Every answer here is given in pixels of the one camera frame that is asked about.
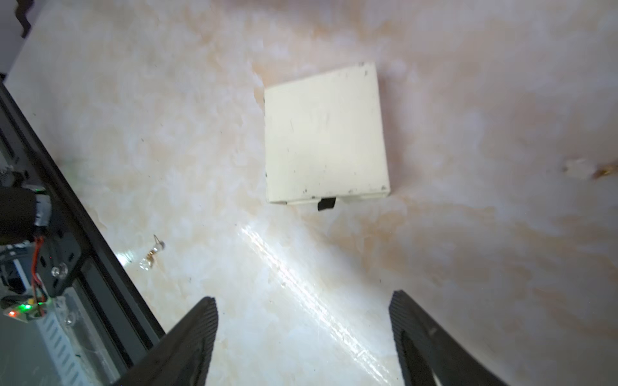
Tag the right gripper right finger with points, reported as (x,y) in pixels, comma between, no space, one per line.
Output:
(427,354)

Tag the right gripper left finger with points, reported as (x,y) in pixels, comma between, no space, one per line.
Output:
(183,355)

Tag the cream drawer jewelry box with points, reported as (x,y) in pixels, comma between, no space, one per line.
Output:
(324,139)

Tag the white slotted cable duct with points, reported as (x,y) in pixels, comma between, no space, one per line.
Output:
(75,348)

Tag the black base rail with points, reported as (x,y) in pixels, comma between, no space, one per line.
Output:
(69,255)

